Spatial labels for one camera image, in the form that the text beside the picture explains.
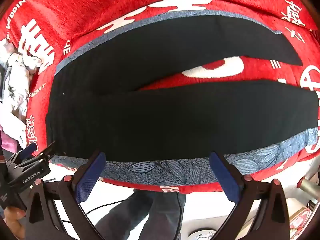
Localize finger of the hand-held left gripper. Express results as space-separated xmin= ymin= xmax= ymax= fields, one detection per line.
xmin=6 ymin=143 xmax=38 ymax=166
xmin=32 ymin=141 xmax=56 ymax=161

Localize red printed blanket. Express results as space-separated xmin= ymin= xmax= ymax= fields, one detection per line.
xmin=0 ymin=0 xmax=320 ymax=195

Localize white printed object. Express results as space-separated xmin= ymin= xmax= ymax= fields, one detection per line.
xmin=187 ymin=231 xmax=218 ymax=240

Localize pink cloth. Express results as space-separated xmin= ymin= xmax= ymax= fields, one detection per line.
xmin=0 ymin=126 xmax=19 ymax=153

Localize white patterned cloth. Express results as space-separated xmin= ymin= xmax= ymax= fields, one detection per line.
xmin=0 ymin=39 xmax=42 ymax=148

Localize black pants with floral lining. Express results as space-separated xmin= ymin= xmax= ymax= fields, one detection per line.
xmin=46 ymin=9 xmax=320 ymax=187

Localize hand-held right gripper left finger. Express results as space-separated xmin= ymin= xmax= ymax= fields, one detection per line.
xmin=25 ymin=151 xmax=107 ymax=240

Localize grey metal tube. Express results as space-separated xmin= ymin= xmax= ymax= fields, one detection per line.
xmin=296 ymin=176 xmax=320 ymax=195

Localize red patterned box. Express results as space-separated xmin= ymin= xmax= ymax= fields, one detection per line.
xmin=289 ymin=206 xmax=314 ymax=240

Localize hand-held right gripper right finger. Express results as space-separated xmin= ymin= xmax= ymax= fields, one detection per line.
xmin=209 ymin=151 xmax=290 ymax=240

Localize black cable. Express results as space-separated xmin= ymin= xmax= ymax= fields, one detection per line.
xmin=61 ymin=199 xmax=135 ymax=224

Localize person's left hand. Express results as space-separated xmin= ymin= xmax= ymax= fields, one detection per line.
xmin=4 ymin=206 xmax=27 ymax=239

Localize person's legs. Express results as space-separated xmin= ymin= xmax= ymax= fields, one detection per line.
xmin=94 ymin=189 xmax=187 ymax=240

